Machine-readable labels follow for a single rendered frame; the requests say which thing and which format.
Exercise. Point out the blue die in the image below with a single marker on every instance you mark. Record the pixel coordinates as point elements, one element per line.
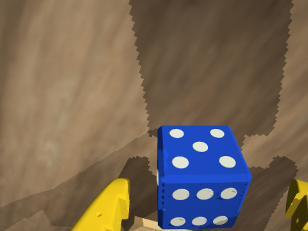
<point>202,177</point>

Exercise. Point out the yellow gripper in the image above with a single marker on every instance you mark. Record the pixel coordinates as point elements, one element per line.
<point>111,205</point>

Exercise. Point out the tan flat mat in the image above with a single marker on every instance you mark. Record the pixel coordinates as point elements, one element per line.
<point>141,224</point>

